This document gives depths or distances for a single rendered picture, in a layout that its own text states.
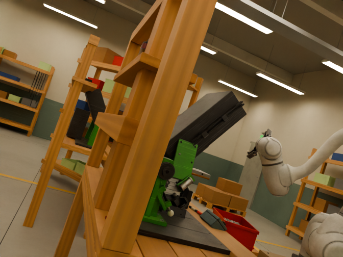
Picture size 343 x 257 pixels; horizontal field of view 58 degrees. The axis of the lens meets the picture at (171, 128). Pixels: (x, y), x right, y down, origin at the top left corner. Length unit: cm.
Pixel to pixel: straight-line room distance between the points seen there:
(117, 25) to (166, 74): 1003
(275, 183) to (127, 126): 83
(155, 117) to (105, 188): 51
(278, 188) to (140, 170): 82
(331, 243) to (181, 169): 76
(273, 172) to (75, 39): 963
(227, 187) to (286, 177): 684
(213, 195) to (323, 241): 639
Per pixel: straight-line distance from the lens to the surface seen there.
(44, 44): 1071
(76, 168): 527
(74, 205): 241
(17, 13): 1099
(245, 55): 996
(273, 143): 150
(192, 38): 99
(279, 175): 155
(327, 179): 773
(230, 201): 804
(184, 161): 165
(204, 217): 171
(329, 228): 139
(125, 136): 101
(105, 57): 546
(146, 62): 124
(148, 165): 94
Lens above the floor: 125
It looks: 2 degrees up
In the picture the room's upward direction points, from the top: 19 degrees clockwise
